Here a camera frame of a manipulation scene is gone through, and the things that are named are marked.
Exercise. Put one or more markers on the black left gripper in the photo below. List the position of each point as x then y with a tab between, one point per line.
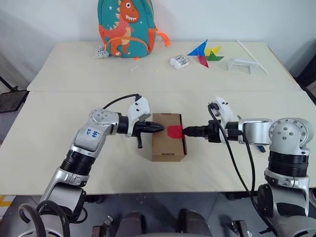
140	128

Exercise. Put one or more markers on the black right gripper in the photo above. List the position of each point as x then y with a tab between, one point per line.
212	132

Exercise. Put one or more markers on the brown cardboard box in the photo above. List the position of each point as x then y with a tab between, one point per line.
168	148

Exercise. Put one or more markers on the blue utility knife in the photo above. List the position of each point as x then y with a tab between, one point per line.
260	148

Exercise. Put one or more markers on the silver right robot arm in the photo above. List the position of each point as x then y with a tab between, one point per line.
286	138

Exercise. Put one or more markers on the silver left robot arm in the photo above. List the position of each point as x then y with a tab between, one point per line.
91	133

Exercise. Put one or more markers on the small white plastic box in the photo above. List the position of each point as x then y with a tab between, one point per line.
179	61

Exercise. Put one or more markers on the red tape seal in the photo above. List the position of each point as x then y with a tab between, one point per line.
174	130

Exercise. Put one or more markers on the small white screw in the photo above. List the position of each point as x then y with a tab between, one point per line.
134	68

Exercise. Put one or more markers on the colourful translucent plastic pinwheel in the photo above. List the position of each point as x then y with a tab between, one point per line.
202	53

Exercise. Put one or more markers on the clear plastic stand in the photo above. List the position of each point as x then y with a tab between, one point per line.
243	65

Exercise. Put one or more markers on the dark rounded shape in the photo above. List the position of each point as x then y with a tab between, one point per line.
195	224
133	224

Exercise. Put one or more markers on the long white rod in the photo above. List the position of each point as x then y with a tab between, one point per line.
251	55

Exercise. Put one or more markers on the teal dinosaur backpack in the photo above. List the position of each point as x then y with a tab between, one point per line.
128	24

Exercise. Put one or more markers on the black equipment at edge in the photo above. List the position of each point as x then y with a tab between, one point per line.
308	74

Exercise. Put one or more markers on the black stand base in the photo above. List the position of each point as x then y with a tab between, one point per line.
12	100

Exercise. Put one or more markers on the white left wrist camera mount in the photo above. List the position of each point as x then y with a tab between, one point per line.
138	108

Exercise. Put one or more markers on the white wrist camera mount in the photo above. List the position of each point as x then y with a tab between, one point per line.
138	108
225	111

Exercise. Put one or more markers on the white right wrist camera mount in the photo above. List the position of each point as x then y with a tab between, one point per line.
225	111

